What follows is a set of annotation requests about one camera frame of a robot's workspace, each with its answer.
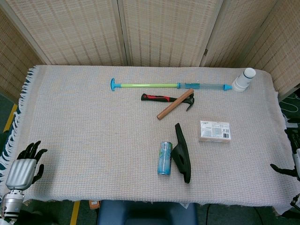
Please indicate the black red claw hammer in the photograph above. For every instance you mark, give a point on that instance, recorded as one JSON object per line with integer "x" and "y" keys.
{"x": 154, "y": 97}

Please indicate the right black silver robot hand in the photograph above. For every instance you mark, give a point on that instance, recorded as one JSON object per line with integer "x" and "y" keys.
{"x": 287, "y": 172}

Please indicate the blue green water pump toy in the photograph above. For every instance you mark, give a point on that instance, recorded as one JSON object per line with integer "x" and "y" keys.
{"x": 145, "y": 85}

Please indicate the blue padded seat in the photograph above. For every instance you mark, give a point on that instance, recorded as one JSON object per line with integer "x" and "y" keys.
{"x": 145, "y": 213}

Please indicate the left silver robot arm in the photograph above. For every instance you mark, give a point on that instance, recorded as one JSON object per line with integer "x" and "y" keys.
{"x": 10, "y": 204}

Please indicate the brown wooden stick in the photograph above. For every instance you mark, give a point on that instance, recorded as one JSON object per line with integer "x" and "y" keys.
{"x": 174, "y": 104}

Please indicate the woven beige tablecloth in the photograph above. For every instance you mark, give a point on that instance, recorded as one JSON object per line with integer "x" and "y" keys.
{"x": 93, "y": 129}

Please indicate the stack of white paper cups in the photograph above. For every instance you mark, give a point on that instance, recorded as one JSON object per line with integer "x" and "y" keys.
{"x": 243, "y": 80}

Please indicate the light blue drink can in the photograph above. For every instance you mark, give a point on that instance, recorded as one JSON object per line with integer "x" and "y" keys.
{"x": 165, "y": 159}

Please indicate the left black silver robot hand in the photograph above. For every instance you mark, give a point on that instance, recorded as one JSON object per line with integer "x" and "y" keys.
{"x": 22, "y": 173}

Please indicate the woven folding screen panel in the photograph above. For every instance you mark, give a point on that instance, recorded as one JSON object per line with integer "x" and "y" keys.
{"x": 239, "y": 30}
{"x": 70, "y": 30}
{"x": 14, "y": 58}
{"x": 281, "y": 47}
{"x": 164, "y": 30}

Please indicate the white tissue pack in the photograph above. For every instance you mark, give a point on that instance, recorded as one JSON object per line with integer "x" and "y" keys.
{"x": 214, "y": 131}

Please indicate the small orange box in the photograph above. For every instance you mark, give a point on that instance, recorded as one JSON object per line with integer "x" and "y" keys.
{"x": 94, "y": 204}

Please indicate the black slipper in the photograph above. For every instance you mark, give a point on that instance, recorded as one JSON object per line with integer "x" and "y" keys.
{"x": 182, "y": 154}

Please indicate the brass screen hinge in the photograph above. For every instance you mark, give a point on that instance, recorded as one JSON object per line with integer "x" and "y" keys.
{"x": 205, "y": 51}

